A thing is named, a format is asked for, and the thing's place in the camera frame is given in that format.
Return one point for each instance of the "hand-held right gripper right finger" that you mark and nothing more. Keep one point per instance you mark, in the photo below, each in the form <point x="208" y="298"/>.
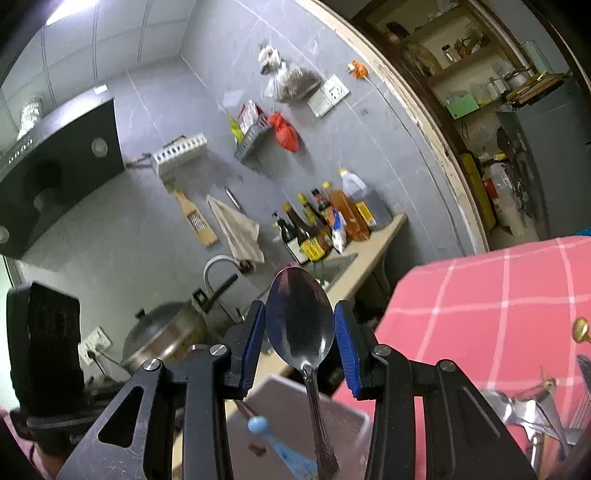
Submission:
<point x="344" y="341"/>

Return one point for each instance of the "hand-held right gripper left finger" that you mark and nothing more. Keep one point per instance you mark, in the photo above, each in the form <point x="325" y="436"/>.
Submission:
<point x="255" y="341"/>

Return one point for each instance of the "large metal spoon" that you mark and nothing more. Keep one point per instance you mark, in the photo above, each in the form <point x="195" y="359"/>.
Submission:
<point x="300" y="318"/>

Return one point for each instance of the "perforated pale utensil holder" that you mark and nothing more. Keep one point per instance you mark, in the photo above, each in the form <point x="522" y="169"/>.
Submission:
<point x="344" y="434"/>

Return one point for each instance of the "person's left forearm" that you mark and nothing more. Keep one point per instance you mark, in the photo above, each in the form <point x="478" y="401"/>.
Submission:
<point x="39" y="464"/>

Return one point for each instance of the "white socket with plug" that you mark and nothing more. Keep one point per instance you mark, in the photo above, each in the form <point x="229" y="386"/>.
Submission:
<point x="94" y="344"/>

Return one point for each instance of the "metal kitchen sink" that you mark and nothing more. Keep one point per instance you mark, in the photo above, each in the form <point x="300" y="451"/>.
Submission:
<point x="339" y="265"/>

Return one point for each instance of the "blue plastic spoon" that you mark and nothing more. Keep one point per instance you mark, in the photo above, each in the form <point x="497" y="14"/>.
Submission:
<point x="257" y="424"/>

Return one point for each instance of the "curved metal faucet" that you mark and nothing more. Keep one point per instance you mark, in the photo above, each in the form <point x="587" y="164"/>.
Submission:
<point x="217" y="263"/>

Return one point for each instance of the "wok with metal lid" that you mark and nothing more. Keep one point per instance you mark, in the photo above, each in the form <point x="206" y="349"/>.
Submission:
<point x="161" y="332"/>

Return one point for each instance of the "dark bottle with yellow label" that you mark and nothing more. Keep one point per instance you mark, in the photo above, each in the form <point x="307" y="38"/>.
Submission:
<point x="310" y="242"/>

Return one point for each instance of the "white bottle with blue cap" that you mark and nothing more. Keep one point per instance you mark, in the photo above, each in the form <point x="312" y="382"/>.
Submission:
<point x="339" y="235"/>

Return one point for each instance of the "black sauce bottle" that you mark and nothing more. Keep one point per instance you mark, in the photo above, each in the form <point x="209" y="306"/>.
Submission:
<point x="288" y="240"/>

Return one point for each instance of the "beige hanging towel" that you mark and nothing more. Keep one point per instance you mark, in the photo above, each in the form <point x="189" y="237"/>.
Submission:
<point x="235" y="230"/>

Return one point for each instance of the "orange oil bottle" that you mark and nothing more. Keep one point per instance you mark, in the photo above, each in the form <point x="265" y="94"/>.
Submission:
<point x="348" y="214"/>

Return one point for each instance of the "wooden grater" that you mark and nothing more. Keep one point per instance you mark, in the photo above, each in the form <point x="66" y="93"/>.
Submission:
<point x="196" y="221"/>

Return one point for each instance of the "red-capped sauce bottle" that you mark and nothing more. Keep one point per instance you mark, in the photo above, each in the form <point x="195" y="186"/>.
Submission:
<point x="322" y="205"/>

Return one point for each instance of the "large dark oil jug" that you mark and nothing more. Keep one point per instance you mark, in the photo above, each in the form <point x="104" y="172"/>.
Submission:
<point x="369" y="203"/>

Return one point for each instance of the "hanging metal utensil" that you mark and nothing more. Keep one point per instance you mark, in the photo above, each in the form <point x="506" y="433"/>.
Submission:
<point x="233" y="198"/>

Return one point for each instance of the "pink checked tablecloth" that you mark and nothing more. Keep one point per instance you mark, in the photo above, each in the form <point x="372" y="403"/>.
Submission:
<point x="485" y="300"/>

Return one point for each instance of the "small metal spoon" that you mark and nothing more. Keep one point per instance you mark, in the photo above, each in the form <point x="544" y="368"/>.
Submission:
<point x="502" y="407"/>

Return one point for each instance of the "black range hood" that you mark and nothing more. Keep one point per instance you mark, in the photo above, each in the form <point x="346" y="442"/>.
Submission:
<point x="60" y="175"/>

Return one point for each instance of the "yellow crate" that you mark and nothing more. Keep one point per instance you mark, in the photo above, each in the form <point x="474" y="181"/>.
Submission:
<point x="478" y="194"/>

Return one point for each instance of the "red plastic bag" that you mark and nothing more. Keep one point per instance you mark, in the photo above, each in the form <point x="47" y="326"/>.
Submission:
<point x="285" y="134"/>

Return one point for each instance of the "yellow packet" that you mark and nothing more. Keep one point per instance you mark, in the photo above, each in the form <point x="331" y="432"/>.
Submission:
<point x="235" y="129"/>

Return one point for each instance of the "clear plastic jug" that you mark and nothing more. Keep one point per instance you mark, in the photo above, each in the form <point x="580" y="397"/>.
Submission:
<point x="505" y="198"/>

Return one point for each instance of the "red and white packet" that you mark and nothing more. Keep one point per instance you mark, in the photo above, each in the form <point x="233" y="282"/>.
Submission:
<point x="250" y="114"/>

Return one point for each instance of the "gold-tipped utensil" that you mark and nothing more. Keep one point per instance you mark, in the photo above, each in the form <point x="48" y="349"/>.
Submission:
<point x="581" y="330"/>

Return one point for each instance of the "clear bag of dried goods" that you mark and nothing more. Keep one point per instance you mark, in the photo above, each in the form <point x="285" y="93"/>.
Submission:
<point x="291" y="83"/>

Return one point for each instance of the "green box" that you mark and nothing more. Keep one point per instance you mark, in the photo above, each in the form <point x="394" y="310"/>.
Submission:
<point x="461" y="107"/>

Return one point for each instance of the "grey refrigerator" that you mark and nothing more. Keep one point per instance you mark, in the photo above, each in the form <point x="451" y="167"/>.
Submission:
<point x="554" y="161"/>

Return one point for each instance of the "wooden storage shelf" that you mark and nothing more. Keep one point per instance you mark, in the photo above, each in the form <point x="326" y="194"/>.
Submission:
<point x="461" y="64"/>

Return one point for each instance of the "metal pot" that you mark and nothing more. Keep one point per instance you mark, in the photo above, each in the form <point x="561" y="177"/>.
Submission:
<point x="519" y="79"/>

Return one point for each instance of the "ceiling light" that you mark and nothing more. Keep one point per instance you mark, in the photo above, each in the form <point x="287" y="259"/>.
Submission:
<point x="71" y="11"/>

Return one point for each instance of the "grey wall basket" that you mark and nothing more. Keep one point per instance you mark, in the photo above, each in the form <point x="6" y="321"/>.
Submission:
<point x="251" y="143"/>

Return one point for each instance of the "white wall knife rack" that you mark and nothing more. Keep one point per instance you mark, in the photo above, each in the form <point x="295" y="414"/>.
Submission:
<point x="178" y="152"/>

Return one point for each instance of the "worn wooden door frame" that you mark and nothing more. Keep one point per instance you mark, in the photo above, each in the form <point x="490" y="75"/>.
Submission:
<point x="429" y="124"/>

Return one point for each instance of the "silver foil exhaust duct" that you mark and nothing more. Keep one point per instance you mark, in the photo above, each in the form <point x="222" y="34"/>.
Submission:
<point x="30" y="115"/>

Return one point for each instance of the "white wall socket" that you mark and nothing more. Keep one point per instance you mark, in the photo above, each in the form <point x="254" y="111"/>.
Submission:
<point x="328" y="96"/>

